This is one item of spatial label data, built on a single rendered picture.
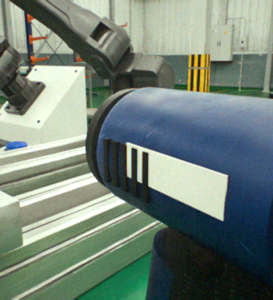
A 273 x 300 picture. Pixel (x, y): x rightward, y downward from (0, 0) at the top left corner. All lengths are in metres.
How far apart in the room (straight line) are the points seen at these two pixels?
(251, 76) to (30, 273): 11.76
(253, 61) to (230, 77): 0.89
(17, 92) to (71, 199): 0.64
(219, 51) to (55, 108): 11.26
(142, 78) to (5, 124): 0.54
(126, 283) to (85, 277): 0.05
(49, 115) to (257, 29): 11.27
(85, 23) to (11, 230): 0.43
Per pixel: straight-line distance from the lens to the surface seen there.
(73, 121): 1.00
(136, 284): 0.39
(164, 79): 0.63
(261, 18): 12.00
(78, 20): 0.64
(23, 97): 1.02
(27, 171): 0.52
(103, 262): 0.38
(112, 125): 0.15
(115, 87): 0.67
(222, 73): 12.32
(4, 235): 0.29
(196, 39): 7.03
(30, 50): 9.47
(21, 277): 0.32
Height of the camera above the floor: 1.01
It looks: 15 degrees down
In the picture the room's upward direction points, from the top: straight up
